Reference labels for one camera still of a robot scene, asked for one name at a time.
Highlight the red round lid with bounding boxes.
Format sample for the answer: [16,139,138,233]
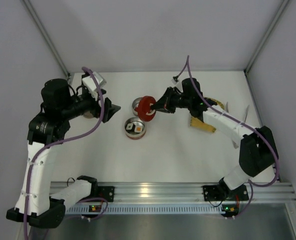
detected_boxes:
[137,95,156,122]

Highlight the orange topped sushi roll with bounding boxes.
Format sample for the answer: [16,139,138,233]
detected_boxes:
[134,125,143,133]

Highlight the metal serving tongs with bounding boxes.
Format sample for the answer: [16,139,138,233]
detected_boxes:
[225,101,250,149]

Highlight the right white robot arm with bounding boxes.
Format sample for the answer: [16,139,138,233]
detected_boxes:
[148,78,278,200]

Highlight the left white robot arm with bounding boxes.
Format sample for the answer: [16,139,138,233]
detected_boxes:
[6,78,121,229]

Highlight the beige round lid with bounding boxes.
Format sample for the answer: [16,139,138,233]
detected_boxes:
[83,111,94,119]

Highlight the far metal round tin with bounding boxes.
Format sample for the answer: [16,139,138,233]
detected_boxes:
[131,97,149,117]

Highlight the metal round tin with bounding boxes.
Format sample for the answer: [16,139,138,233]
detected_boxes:
[131,97,149,117]
[124,116,146,140]

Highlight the near metal round tin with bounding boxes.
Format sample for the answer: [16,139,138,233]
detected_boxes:
[124,116,146,140]

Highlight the bamboo woven tray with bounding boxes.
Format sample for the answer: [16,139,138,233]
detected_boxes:
[188,96,226,134]

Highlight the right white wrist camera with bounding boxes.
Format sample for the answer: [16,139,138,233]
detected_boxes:
[171,76,181,86]

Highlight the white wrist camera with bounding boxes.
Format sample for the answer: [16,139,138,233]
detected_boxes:
[81,71,106,98]
[171,76,181,86]

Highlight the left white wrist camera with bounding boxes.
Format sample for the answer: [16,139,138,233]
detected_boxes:
[81,71,106,98]

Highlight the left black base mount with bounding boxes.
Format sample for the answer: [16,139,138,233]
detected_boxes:
[87,185,115,203]

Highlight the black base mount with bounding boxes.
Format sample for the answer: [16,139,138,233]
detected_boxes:
[202,184,249,202]
[87,185,115,203]

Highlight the aluminium mounting rail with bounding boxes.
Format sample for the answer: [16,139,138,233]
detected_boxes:
[47,182,296,204]

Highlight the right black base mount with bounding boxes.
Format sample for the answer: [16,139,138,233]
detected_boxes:
[202,184,249,202]

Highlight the slotted cable duct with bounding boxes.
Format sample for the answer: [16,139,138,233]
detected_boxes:
[66,203,230,215]

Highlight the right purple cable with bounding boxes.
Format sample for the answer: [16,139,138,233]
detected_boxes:
[177,54,281,219]

